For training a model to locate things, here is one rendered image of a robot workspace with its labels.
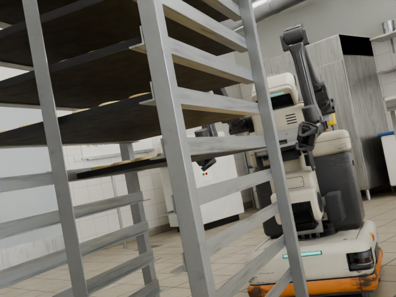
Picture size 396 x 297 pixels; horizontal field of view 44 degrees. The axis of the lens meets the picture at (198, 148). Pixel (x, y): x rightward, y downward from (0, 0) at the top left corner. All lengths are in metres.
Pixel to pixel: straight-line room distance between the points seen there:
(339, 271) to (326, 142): 0.69
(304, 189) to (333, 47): 4.08
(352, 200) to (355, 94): 3.74
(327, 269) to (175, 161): 1.78
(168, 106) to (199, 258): 0.24
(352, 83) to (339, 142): 3.69
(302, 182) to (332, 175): 0.28
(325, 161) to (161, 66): 2.02
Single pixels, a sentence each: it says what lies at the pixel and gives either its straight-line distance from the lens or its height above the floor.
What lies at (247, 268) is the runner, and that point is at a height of 0.52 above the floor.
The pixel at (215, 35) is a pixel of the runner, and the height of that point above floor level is 1.04.
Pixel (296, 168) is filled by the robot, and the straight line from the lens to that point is 2.52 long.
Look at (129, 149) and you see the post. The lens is 1.51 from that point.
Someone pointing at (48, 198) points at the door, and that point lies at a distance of 5.98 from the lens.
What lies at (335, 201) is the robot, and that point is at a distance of 2.58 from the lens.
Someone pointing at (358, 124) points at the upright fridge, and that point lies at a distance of 6.28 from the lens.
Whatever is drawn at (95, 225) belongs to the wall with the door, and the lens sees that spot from 6.23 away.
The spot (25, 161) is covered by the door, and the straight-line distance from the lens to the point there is 5.92.
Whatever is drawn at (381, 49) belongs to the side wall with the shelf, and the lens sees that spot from 7.07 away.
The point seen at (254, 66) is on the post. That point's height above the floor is 0.98.
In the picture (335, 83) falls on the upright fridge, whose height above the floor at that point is 1.48.
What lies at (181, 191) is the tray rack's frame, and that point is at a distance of 0.76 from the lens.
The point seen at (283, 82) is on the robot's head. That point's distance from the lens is 2.45.
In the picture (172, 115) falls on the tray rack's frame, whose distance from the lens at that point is 0.76.
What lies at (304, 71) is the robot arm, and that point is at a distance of 2.07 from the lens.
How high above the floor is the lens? 0.74
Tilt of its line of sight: 3 degrees up
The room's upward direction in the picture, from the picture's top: 11 degrees counter-clockwise
